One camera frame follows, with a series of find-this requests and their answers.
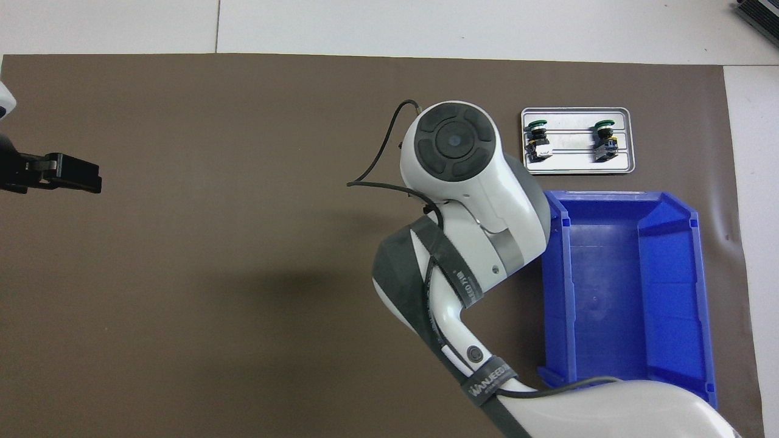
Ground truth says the green push button yellow block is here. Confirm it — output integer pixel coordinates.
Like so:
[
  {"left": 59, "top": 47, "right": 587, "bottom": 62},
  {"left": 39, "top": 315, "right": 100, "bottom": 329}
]
[{"left": 593, "top": 120, "right": 619, "bottom": 162}]

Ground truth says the grey metal tray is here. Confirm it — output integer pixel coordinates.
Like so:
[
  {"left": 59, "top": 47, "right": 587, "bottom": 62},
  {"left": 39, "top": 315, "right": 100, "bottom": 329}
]
[{"left": 520, "top": 107, "right": 636, "bottom": 176}]

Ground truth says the green push button white block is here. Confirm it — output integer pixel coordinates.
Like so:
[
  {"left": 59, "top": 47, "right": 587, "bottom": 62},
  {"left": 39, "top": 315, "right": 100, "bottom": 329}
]
[{"left": 525, "top": 120, "right": 553, "bottom": 162}]

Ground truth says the grey ribbed device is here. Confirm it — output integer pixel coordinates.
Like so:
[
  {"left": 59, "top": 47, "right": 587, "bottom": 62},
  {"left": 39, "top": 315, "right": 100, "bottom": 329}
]
[{"left": 733, "top": 0, "right": 779, "bottom": 38}]

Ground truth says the brown table mat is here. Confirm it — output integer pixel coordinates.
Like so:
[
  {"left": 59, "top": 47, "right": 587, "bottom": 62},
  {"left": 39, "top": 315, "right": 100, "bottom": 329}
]
[{"left": 0, "top": 54, "right": 766, "bottom": 438}]

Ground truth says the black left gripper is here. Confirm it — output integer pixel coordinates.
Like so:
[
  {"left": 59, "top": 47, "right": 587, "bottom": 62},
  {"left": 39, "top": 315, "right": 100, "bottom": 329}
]
[{"left": 0, "top": 134, "right": 103, "bottom": 194}]

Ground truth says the blue plastic storage bin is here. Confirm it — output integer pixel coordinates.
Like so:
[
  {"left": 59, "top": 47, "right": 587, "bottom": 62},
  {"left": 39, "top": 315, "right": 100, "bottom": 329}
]
[{"left": 536, "top": 190, "right": 718, "bottom": 409}]

